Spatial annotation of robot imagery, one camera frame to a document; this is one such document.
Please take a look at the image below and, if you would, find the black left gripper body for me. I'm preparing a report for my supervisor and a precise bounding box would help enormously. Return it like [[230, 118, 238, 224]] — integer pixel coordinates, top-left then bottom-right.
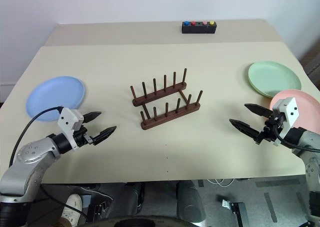
[[73, 124, 96, 148]]

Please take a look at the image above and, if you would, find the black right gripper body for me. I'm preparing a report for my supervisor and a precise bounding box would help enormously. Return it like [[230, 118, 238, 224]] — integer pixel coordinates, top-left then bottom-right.
[[254, 112, 285, 146]]

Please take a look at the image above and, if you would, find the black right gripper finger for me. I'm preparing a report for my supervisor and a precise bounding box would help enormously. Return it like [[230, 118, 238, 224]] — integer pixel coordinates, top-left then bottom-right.
[[228, 118, 261, 139], [244, 102, 273, 118]]

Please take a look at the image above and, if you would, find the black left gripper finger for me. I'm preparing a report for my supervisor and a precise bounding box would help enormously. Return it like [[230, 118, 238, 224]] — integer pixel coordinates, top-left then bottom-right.
[[92, 125, 118, 146], [83, 111, 103, 124]]

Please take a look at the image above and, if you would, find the green plate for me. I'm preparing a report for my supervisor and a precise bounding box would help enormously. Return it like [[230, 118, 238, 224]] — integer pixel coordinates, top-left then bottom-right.
[[247, 61, 303, 99]]

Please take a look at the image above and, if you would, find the blue plate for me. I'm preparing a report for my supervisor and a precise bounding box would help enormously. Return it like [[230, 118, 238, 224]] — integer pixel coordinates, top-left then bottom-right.
[[25, 76, 88, 124]]

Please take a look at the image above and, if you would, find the pink plate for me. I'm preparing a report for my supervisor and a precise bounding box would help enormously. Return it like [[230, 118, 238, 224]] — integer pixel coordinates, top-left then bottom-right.
[[269, 89, 320, 134]]

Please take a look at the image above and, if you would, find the brown wooden dish rack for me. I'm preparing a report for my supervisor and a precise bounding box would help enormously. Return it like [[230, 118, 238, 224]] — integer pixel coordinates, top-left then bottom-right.
[[129, 67, 204, 131]]

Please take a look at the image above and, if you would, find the beige table mat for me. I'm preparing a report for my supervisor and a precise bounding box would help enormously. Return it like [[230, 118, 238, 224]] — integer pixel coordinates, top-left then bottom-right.
[[0, 40, 316, 185]]

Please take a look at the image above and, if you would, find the dark rounded shape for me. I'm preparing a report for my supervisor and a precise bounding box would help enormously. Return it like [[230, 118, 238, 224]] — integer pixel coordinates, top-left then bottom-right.
[[175, 180, 206, 223], [119, 181, 146, 216]]

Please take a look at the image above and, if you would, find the white shoe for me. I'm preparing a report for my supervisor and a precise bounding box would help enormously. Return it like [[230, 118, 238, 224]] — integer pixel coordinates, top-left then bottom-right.
[[61, 193, 83, 225]]

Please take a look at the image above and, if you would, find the metal table foot caster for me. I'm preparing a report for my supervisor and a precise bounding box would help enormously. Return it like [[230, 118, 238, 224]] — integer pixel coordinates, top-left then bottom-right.
[[221, 198, 249, 227]]

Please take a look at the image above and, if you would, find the dark round disc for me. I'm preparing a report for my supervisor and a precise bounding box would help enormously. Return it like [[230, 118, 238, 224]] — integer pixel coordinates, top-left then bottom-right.
[[97, 214, 208, 227]]

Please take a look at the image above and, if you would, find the black button box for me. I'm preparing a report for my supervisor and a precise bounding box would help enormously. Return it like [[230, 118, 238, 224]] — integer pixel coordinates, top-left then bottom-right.
[[181, 20, 217, 35]]

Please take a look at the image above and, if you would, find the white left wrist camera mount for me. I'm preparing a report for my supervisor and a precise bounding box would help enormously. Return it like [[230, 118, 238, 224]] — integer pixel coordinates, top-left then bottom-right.
[[57, 107, 85, 151]]

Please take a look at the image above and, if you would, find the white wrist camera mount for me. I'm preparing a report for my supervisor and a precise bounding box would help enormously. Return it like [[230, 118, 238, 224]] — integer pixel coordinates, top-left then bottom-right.
[[57, 107, 85, 151], [271, 96, 300, 141]]

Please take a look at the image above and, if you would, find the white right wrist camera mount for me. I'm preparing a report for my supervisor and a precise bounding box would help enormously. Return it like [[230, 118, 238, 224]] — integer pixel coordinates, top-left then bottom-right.
[[271, 96, 300, 141]]

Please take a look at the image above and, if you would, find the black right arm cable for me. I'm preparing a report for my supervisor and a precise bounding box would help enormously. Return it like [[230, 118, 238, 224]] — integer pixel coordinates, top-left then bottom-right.
[[272, 123, 320, 153]]

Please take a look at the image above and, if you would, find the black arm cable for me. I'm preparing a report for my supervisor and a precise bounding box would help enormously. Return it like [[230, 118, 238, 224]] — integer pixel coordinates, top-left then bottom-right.
[[272, 123, 320, 153], [8, 106, 64, 168]]

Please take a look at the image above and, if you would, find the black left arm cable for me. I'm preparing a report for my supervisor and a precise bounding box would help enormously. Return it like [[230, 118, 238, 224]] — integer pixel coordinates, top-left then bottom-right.
[[8, 106, 64, 168]]

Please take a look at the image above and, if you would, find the white floor cable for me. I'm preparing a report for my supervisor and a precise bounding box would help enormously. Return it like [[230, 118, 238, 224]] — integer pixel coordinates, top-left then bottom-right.
[[199, 178, 236, 188]]

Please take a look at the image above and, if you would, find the black cable under table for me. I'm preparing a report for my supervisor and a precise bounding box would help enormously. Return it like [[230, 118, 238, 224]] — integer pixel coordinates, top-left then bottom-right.
[[37, 184, 88, 221]]

